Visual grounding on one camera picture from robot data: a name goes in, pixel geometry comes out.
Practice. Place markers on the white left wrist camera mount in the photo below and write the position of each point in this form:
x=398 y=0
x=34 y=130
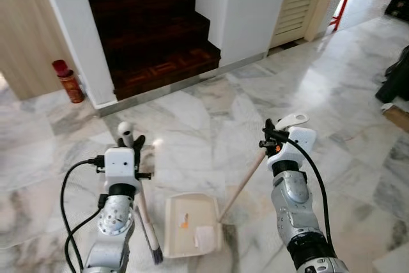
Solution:
x=120 y=164

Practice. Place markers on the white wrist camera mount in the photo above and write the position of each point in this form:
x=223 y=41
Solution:
x=120 y=164
x=301 y=140

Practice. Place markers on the red metal frame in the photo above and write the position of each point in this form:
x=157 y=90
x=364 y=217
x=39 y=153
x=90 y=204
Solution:
x=343 y=4

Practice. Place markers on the dark wooden staircase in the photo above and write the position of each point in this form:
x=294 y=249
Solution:
x=153 y=36

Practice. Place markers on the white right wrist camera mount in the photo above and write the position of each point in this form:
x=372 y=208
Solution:
x=301 y=140

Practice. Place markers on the white paper scrap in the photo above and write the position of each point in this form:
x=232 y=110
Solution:
x=204 y=238

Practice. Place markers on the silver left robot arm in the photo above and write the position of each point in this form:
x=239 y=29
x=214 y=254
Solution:
x=114 y=222

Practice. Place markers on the tall black bag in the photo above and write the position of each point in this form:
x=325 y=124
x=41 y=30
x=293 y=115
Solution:
x=396 y=81

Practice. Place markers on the beige louvered door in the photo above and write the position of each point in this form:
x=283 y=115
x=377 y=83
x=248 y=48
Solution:
x=300 y=1

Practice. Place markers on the wooden plank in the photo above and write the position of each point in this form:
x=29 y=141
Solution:
x=399 y=118

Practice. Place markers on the light wood panel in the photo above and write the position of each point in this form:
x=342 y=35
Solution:
x=29 y=30

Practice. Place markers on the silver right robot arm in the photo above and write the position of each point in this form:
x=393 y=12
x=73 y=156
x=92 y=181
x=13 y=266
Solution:
x=291 y=199

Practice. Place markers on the red spray can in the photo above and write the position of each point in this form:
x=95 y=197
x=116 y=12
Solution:
x=70 y=84

